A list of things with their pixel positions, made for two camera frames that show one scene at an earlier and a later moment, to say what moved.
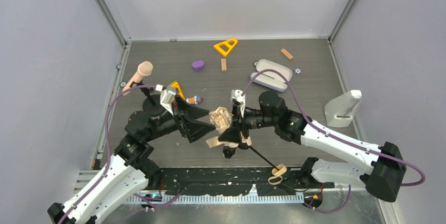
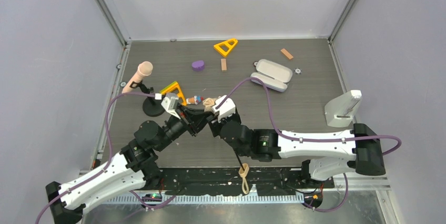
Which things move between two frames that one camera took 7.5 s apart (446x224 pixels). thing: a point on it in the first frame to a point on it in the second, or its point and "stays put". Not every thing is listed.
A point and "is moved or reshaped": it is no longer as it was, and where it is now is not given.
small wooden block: (286, 53) stays put
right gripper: (238, 121) to (216, 119)
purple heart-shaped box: (198, 65) stays put
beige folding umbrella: (232, 139) is moved or reshaped
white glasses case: (271, 80) stays put
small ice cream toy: (194, 100) stays put
